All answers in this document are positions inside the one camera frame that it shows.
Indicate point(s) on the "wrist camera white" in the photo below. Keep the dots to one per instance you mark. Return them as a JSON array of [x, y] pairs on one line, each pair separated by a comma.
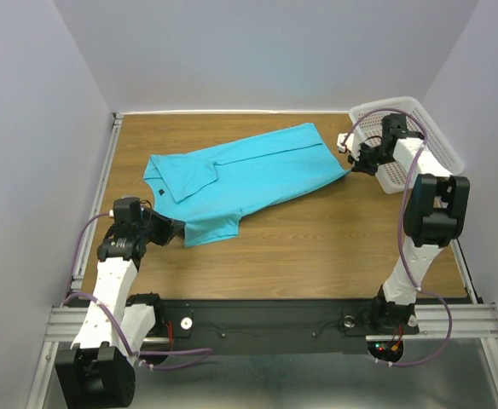
[[349, 144], [127, 208]]

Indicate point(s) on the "left aluminium frame rail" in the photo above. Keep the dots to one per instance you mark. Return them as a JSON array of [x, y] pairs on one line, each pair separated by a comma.
[[81, 255]]

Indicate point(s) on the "white plastic basket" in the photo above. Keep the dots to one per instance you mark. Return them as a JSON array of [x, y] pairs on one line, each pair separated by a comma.
[[439, 154]]

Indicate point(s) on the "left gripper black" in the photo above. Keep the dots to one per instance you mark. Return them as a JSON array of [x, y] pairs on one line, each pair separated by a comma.
[[164, 227]]

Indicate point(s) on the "aluminium frame rail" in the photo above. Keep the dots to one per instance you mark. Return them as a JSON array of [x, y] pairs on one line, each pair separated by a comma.
[[81, 255], [468, 321], [465, 273]]

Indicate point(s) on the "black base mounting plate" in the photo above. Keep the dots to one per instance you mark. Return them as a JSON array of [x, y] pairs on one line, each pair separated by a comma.
[[252, 327]]

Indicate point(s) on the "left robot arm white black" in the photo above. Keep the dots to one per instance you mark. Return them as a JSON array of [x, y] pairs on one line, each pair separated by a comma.
[[98, 370]]

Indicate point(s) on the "front aluminium frame rail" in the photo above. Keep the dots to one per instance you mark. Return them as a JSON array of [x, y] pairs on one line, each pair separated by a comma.
[[468, 321]]

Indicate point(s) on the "turquoise t shirt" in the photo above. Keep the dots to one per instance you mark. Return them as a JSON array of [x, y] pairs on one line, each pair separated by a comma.
[[212, 189]]

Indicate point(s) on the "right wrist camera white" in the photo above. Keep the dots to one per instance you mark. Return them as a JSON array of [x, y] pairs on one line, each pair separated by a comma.
[[349, 144]]

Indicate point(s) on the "right aluminium frame rail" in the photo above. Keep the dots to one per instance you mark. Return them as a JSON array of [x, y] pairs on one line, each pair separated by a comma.
[[465, 273]]

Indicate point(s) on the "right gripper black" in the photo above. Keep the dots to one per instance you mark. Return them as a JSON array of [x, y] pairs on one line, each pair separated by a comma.
[[364, 158]]

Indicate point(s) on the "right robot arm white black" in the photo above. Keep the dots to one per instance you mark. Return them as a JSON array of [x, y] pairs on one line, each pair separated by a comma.
[[432, 213]]

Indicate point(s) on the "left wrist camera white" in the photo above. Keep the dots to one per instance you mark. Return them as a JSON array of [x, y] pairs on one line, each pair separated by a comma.
[[127, 208]]

